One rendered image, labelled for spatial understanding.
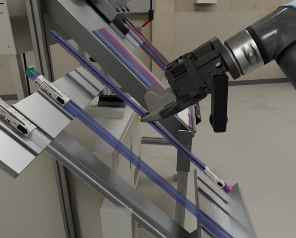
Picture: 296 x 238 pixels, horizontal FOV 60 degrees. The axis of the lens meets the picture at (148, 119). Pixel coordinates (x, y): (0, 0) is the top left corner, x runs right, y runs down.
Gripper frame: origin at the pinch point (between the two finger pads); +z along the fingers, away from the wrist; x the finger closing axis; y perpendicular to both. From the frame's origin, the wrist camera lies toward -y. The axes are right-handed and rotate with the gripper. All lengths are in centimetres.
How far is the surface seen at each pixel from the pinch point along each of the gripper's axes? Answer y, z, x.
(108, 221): -9.8, 13.3, 13.8
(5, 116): 15.8, 7.7, 22.7
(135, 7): 49, 28, -303
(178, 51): -31, 13, -334
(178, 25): -1, -6, -333
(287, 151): -134, -37, -159
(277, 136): -135, -39, -189
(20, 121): 14.3, 6.7, 22.5
